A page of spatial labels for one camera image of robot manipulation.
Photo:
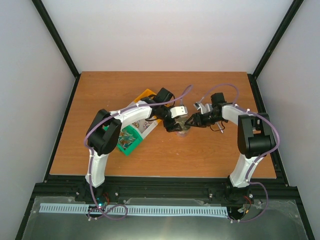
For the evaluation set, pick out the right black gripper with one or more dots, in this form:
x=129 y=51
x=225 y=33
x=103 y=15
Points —
x=200 y=123

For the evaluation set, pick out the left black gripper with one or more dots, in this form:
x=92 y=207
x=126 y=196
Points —
x=171 y=128

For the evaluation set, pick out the white candy bin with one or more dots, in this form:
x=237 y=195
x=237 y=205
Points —
x=143 y=127

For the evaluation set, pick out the metal scoop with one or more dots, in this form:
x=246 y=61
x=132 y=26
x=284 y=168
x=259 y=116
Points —
x=218 y=126

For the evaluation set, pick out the orange candy bin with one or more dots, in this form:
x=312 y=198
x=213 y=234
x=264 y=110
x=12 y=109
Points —
x=147 y=93

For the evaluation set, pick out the green candy bin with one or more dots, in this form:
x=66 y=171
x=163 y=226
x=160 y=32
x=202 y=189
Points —
x=127 y=141

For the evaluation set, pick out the white jar lid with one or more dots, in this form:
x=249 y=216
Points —
x=182 y=123

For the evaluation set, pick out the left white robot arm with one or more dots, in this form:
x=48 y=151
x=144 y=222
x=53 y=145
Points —
x=102 y=136

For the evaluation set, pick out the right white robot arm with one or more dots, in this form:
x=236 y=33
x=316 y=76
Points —
x=254 y=138

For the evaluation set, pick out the metal front plate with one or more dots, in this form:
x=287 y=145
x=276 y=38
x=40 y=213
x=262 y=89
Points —
x=281 y=221

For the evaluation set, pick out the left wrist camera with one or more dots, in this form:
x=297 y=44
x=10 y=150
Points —
x=178 y=111

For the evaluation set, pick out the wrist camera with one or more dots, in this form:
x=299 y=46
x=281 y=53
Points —
x=202 y=108
x=178 y=111

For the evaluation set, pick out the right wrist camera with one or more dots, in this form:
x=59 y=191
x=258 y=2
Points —
x=202 y=108

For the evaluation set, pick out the black aluminium rail base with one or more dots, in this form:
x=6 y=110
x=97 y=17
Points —
x=120 y=189

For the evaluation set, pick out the light blue cable duct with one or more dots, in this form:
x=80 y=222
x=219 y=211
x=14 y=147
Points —
x=136 y=210

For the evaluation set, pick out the right black frame post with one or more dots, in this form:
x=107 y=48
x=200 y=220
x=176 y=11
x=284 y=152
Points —
x=283 y=26

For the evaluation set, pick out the black frame post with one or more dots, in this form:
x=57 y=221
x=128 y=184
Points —
x=43 y=13
x=283 y=26

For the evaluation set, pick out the left black frame post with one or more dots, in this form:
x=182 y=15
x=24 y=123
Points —
x=43 y=13

